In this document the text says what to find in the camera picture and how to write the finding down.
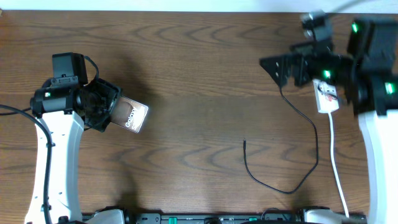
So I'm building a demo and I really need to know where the white power strip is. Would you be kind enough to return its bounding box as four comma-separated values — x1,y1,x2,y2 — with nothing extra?
313,79,339,114

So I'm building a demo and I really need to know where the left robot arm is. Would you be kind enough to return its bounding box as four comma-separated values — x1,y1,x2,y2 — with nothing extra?
24,52,121,223

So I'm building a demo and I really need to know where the bronze Galaxy smartphone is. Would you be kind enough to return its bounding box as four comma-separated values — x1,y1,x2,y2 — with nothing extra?
111,96,149,133

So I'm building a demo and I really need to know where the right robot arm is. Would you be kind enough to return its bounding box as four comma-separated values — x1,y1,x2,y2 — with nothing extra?
259,12,397,223

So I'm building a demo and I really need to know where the black USB charging cable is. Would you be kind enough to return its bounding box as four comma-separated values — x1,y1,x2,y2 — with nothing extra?
243,86,320,195

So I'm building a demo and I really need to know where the white power strip cord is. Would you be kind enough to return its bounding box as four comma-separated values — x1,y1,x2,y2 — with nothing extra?
327,112,351,218

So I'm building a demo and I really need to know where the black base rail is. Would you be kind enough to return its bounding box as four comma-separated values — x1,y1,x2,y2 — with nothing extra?
82,207,368,224

